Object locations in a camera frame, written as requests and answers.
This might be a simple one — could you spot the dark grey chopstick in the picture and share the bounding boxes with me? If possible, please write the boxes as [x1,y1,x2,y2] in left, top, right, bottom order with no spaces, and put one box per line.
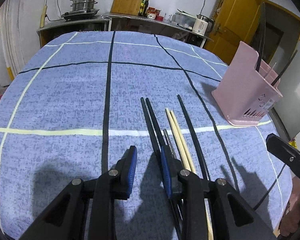
[163,129,177,159]

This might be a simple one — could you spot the steel kitchen counter left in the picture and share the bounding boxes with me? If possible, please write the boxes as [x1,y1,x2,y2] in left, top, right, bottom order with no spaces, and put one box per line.
[37,18,110,47]

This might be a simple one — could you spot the steel kitchen counter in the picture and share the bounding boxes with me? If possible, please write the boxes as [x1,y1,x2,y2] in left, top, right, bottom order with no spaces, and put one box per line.
[37,18,110,47]
[102,12,213,48]

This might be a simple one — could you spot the steel kitchen counter right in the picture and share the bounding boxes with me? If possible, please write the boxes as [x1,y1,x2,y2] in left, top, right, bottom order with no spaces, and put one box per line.
[102,12,213,48]

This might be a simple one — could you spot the person's right hand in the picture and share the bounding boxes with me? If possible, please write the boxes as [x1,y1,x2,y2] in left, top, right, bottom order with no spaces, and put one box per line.
[279,176,300,237]

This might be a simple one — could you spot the silver refrigerator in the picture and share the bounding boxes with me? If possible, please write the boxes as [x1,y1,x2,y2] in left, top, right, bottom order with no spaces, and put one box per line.
[270,42,300,142]

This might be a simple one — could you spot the pink plastic utensil basket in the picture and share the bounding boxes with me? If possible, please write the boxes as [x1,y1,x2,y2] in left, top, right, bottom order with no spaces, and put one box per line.
[211,41,283,126]

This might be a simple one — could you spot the blue checked tablecloth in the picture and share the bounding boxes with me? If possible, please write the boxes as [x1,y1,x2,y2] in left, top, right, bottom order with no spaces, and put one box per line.
[0,31,292,239]

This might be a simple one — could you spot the yellow wooden door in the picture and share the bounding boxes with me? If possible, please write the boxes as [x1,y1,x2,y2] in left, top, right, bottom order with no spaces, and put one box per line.
[204,0,263,64]

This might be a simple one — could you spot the white electric kettle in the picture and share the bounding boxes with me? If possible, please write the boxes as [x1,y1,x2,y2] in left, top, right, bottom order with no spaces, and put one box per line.
[192,14,215,35]

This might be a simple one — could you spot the clear plastic storage box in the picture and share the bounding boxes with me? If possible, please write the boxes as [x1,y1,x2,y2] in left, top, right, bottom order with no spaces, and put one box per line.
[172,11,197,29]

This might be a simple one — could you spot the black induction cooker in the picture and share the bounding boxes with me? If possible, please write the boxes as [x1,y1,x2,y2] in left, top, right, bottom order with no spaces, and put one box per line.
[62,9,99,21]

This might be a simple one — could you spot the red lidded jar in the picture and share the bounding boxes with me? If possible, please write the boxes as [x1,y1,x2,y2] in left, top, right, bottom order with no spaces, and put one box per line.
[146,7,164,21]

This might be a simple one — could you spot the stainless steel steamer pot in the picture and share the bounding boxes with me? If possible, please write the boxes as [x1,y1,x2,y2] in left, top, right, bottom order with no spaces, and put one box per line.
[71,0,97,11]

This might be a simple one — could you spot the dark sauce bottle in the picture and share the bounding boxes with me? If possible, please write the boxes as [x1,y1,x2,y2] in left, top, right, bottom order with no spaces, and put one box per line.
[143,0,149,17]

